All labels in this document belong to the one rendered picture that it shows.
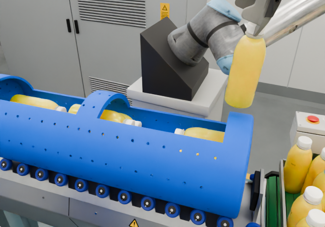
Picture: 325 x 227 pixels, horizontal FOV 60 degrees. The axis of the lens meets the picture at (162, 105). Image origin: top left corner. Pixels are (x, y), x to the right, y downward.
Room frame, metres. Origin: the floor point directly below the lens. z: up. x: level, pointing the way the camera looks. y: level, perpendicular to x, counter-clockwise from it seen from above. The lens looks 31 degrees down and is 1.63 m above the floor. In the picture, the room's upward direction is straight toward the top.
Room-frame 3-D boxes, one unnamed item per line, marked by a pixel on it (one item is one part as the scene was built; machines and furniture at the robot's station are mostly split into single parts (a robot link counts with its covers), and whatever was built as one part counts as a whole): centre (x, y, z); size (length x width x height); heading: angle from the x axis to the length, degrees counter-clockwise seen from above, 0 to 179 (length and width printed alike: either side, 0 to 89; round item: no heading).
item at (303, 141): (0.69, -0.44, 1.09); 0.04 x 0.04 x 0.02
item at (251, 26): (0.62, -0.20, 1.46); 0.04 x 0.04 x 0.02
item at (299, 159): (0.69, -0.44, 0.99); 0.07 x 0.07 x 0.19
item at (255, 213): (0.57, -0.27, 0.99); 0.10 x 0.02 x 0.12; 162
